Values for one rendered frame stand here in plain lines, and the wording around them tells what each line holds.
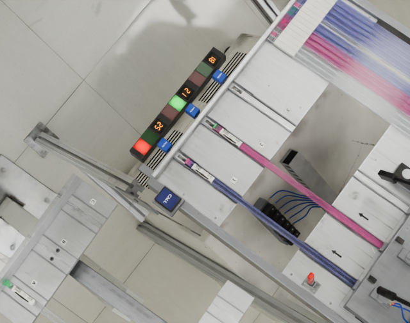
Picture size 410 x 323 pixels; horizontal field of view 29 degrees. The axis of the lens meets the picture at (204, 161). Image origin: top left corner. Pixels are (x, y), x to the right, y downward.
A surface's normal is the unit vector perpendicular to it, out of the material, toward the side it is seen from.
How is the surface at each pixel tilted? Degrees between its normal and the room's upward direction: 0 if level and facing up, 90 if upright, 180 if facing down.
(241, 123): 44
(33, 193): 0
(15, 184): 0
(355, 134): 0
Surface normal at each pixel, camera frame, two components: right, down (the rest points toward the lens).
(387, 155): -0.03, -0.25
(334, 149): 0.53, 0.22
